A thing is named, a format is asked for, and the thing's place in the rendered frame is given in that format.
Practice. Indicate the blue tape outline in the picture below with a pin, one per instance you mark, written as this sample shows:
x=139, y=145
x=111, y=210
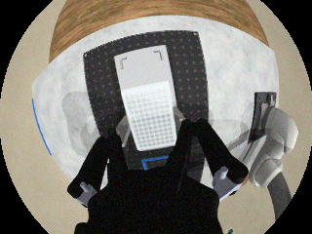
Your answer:
x=151, y=159

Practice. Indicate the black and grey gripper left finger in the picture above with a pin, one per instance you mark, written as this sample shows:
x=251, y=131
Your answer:
x=88, y=181

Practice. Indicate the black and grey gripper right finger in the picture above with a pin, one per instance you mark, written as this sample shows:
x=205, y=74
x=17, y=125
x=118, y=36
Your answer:
x=228, y=172

